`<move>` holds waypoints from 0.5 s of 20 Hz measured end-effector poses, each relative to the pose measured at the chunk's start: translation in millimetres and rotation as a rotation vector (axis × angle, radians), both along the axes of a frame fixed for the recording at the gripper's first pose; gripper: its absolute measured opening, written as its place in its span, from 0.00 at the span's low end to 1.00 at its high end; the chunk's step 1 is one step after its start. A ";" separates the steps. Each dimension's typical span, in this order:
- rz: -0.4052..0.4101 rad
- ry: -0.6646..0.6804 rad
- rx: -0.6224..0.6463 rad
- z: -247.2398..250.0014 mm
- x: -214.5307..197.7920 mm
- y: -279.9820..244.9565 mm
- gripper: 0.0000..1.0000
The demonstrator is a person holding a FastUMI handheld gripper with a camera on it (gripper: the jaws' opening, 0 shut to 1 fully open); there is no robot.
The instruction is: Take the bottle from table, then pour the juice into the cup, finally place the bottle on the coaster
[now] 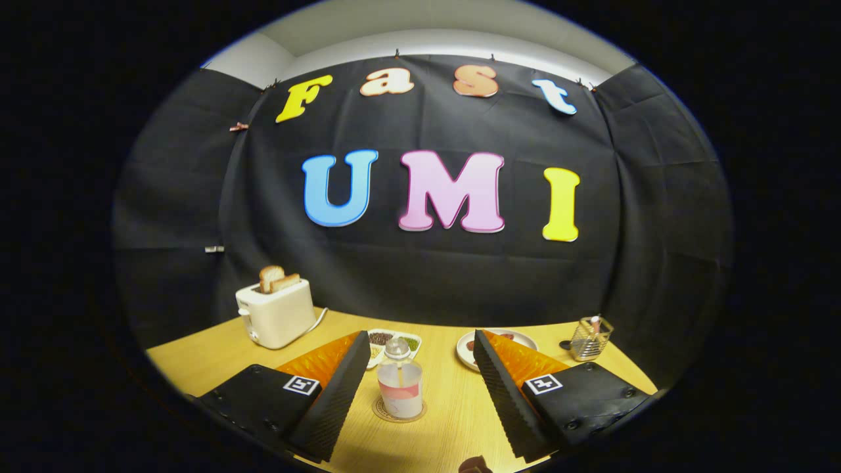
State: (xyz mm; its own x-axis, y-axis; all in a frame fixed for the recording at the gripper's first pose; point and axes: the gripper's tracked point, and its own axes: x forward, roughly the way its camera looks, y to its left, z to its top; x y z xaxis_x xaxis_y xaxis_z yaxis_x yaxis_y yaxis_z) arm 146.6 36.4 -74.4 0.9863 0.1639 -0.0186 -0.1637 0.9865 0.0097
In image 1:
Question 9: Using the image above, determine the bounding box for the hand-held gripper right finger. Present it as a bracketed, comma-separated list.
[473, 328, 658, 462]

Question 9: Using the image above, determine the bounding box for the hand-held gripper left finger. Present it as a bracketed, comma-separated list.
[194, 330, 372, 463]

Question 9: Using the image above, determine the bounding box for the round cork coaster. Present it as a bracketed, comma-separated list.
[372, 394, 428, 424]

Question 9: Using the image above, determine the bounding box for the clear juice bottle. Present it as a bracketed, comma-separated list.
[376, 336, 424, 420]

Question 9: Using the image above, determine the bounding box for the wooden table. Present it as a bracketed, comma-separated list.
[146, 307, 658, 473]

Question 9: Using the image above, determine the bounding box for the white round plate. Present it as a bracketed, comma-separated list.
[456, 328, 538, 372]

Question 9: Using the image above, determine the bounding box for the white divided dish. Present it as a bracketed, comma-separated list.
[365, 328, 422, 370]

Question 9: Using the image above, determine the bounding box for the white toaster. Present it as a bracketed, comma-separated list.
[235, 278, 317, 350]

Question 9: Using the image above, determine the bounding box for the wire basket holder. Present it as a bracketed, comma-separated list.
[569, 316, 614, 362]

